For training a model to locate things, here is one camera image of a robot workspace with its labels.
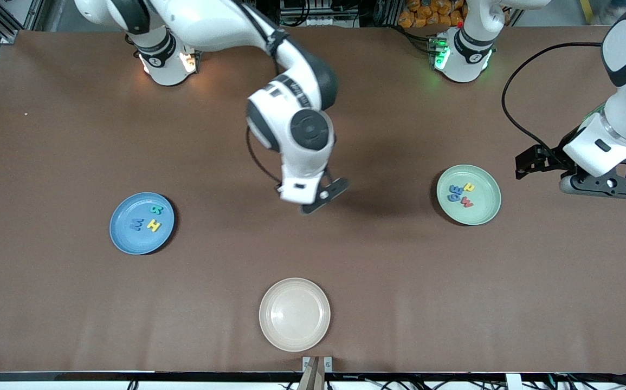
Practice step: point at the yellow lowercase letter h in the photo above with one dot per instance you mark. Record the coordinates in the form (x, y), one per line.
(469, 187)

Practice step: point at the red lowercase letter w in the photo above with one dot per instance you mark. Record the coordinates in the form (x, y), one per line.
(466, 203)

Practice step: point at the blue lowercase letter m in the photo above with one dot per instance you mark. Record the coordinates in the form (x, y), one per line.
(457, 189)

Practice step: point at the teal uppercase letter R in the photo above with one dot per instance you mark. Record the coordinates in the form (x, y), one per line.
(155, 209)

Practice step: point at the yellow uppercase letter H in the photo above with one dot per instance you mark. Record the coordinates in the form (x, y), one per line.
(153, 226)

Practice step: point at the blue uppercase letter W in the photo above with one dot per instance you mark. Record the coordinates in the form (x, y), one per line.
(137, 223)

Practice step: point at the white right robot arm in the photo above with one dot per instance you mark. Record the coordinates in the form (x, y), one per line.
(291, 124)

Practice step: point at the green plate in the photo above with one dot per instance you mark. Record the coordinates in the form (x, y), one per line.
(481, 214)

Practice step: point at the beige plate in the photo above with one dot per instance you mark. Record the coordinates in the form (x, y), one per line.
(295, 314)

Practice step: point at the blue plate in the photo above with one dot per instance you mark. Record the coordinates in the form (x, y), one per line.
(128, 238)

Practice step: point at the orange bags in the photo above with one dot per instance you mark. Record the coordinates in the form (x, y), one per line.
(432, 13)

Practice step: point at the metal table edge bracket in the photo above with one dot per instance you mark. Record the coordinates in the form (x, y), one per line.
(306, 364)

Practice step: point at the aluminium frame profile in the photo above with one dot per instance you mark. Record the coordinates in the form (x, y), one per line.
(4, 30)

